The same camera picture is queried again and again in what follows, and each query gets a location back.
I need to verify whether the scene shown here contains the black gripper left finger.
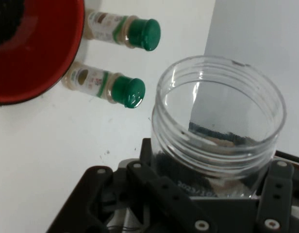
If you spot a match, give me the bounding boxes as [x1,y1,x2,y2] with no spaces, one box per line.
[46,138,218,233]

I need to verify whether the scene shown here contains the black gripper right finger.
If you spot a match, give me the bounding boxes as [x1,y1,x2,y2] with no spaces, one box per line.
[256,150,299,233]

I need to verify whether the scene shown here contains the clear plastic jar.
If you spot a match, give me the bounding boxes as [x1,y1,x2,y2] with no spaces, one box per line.
[151,55,287,199]

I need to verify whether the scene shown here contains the green-capped spice bottle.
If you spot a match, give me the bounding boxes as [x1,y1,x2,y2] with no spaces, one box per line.
[83,9,162,52]
[62,62,146,109]

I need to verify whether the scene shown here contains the red bowl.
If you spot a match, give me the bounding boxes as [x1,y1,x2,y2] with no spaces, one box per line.
[0,0,86,105]

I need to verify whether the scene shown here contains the black bead pile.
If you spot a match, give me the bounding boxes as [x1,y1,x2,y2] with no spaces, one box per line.
[0,0,25,49]

